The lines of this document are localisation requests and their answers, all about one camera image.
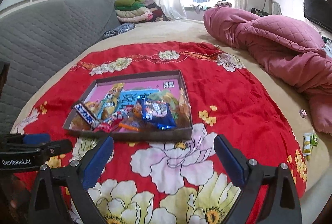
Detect blue white chocolate bar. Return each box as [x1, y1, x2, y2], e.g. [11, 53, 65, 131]
[72, 101, 100, 129]

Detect red cartoon snack pack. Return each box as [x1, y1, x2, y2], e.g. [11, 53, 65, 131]
[94, 106, 133, 133]

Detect yellow panda bread stick pack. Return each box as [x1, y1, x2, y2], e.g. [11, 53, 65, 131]
[97, 82, 124, 120]

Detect orange brown cookie snack bag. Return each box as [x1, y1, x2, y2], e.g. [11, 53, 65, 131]
[119, 103, 145, 132]

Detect peach cake pack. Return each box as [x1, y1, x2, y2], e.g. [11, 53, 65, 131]
[178, 88, 191, 127]

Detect blue oreo style cookie pack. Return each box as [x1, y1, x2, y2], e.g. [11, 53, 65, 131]
[137, 96, 176, 130]

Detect green yellow candy pack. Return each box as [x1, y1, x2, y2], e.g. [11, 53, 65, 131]
[148, 89, 179, 120]

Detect yellow puffed snack bag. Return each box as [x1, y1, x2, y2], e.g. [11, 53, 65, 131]
[70, 101, 101, 131]

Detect grey quilted sofa back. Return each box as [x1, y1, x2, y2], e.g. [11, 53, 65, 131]
[1, 0, 120, 134]

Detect small green snack packs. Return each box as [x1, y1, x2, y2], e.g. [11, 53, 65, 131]
[302, 130, 319, 157]

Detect small wrapped candy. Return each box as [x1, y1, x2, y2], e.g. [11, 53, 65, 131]
[299, 109, 307, 119]

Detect dark blue patterned cloth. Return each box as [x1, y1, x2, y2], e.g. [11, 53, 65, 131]
[102, 23, 136, 40]

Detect grey tray with pink book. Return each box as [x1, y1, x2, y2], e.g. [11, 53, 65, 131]
[78, 70, 193, 142]

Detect stack of folded clothes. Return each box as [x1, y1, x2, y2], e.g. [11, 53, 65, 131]
[115, 0, 170, 24]

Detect pink quilted blanket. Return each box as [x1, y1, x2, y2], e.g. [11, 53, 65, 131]
[203, 6, 331, 134]

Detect black television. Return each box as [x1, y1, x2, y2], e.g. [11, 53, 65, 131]
[304, 0, 332, 33]

